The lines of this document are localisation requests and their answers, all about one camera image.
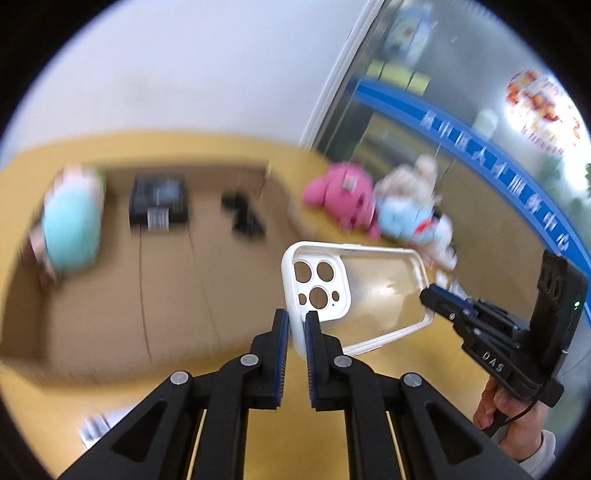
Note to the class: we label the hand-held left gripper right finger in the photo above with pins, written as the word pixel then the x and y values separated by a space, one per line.
pixel 311 355

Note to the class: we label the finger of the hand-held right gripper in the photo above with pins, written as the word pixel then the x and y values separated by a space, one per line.
pixel 455 296
pixel 441 307

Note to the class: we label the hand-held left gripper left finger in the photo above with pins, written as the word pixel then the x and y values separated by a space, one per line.
pixel 281 355

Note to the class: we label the white clear phone case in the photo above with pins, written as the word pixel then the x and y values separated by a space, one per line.
pixel 295 295

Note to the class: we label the brown cardboard box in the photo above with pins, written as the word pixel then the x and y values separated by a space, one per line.
pixel 184 300

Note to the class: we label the person's right forearm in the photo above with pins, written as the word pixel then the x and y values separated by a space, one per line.
pixel 540 454

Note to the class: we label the person's right hand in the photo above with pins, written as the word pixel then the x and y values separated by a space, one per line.
pixel 521 424

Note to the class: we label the blue plush toy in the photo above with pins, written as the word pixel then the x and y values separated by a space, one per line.
pixel 401 219

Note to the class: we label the beige plush toy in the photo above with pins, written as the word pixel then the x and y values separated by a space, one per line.
pixel 411 177

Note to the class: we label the black adapter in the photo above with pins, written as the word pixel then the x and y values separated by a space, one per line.
pixel 244 214

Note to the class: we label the glass door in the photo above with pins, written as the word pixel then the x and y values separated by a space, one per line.
pixel 401 115

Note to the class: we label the white printed paper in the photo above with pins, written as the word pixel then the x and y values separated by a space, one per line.
pixel 99 429

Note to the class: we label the black box with white label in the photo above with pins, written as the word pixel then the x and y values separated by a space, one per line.
pixel 159 201

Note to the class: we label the red round door sticker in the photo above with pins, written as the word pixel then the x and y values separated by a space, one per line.
pixel 542 110

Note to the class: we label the teal and pink plush toy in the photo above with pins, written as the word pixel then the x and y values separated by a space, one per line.
pixel 69 226

